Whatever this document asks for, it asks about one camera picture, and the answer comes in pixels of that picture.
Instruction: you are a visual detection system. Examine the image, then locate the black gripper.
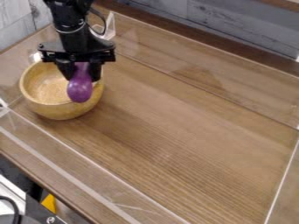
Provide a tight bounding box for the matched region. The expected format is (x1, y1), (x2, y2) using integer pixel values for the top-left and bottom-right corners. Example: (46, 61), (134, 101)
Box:
(37, 27), (116, 81)

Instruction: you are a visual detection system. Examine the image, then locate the purple toy eggplant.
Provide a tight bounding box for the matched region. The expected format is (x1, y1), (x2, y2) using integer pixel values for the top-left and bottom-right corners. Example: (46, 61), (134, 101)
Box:
(66, 62), (92, 103)

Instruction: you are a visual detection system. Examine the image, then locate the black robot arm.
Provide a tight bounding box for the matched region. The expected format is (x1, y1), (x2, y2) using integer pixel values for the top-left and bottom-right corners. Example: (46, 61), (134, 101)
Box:
(37, 0), (116, 81)

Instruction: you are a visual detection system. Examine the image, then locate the brown wooden bowl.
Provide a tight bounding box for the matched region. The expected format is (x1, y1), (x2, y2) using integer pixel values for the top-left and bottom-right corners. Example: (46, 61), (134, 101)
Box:
(18, 61), (104, 120)

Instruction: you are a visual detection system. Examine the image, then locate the yellow black device bottom left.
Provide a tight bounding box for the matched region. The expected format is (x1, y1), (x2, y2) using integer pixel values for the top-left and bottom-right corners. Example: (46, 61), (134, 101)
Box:
(21, 194), (68, 224)

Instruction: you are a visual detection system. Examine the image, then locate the clear acrylic corner bracket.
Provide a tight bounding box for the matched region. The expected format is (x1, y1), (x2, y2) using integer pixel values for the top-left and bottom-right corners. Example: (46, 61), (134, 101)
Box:
(88, 10), (116, 40)

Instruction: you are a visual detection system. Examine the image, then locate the clear acrylic tray wall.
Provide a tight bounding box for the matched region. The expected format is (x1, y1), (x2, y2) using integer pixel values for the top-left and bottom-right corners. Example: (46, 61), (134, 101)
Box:
(0, 107), (189, 224)

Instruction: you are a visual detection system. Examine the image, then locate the black cable bottom left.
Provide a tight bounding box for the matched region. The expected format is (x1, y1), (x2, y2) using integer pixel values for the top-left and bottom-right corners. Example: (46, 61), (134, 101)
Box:
(0, 195), (21, 224)

